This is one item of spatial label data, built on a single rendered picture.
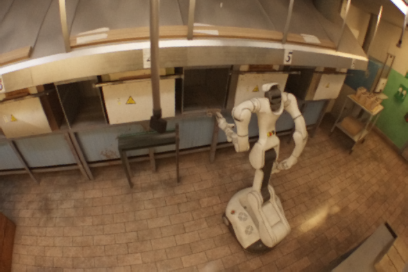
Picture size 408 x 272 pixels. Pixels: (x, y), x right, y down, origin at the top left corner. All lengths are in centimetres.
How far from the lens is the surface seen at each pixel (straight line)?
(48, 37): 169
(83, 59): 144
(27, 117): 208
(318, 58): 222
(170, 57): 142
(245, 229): 192
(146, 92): 171
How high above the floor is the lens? 203
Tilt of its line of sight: 36 degrees down
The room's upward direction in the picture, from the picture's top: 6 degrees clockwise
